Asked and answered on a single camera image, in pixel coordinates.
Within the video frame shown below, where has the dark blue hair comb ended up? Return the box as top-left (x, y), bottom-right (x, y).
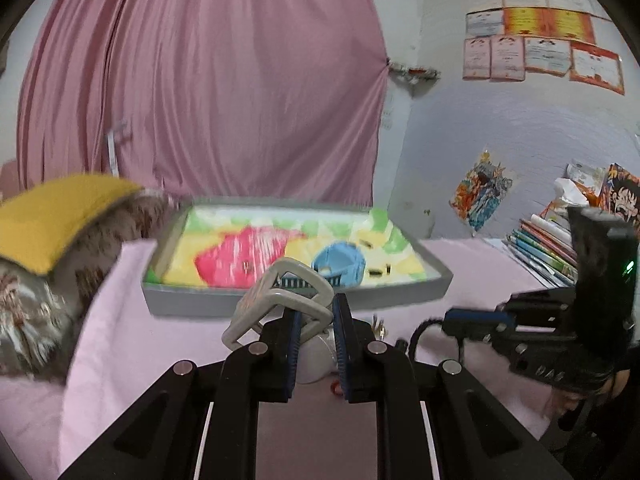
top-left (274, 269), bottom-right (326, 291)

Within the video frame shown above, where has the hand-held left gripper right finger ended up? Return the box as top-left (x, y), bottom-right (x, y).
top-left (332, 292), bottom-right (576, 480)

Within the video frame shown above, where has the colourful painted cloth lining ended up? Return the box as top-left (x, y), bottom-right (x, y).
top-left (162, 205), bottom-right (433, 291)

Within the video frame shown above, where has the cartoon printed bag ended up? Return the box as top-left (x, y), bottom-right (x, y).
top-left (597, 162), bottom-right (640, 236)

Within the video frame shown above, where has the light blue hair claw clip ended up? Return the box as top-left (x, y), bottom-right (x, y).
top-left (311, 241), bottom-right (366, 288)

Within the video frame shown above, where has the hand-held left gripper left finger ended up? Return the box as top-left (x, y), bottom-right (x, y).
top-left (57, 306), bottom-right (301, 480)

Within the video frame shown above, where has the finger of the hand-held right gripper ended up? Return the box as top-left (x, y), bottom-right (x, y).
top-left (442, 287), bottom-right (576, 348)

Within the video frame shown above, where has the white plastic bracket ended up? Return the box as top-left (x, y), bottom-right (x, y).
top-left (106, 122), bottom-right (128, 178)

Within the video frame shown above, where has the grey tray box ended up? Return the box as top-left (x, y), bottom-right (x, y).
top-left (141, 197), bottom-right (455, 317)

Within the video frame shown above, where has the yellow pillow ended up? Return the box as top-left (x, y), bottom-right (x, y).
top-left (0, 174), bottom-right (146, 276)

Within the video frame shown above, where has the white round object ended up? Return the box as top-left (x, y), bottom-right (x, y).
top-left (299, 330), bottom-right (341, 386)

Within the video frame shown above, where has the group of wall certificates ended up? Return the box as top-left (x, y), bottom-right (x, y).
top-left (462, 0), bottom-right (626, 96)

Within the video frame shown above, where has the black cable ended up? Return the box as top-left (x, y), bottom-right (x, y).
top-left (407, 317), bottom-right (468, 366)

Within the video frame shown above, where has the floral patterned pillow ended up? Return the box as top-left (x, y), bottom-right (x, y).
top-left (0, 187), bottom-right (176, 383)

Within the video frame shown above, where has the pink curtain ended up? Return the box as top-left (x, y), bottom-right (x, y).
top-left (16, 0), bottom-right (390, 206)

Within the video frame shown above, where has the colourful cartoon wall poster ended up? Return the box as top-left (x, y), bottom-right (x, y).
top-left (449, 147), bottom-right (514, 233)

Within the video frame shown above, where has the stack of books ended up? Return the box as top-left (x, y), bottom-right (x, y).
top-left (502, 200), bottom-right (581, 288)

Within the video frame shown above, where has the beige geometric hair claw clip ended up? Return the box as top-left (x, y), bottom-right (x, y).
top-left (221, 257), bottom-right (335, 352)

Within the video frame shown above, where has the white plastic bag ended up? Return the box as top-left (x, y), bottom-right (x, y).
top-left (552, 160), bottom-right (608, 211)

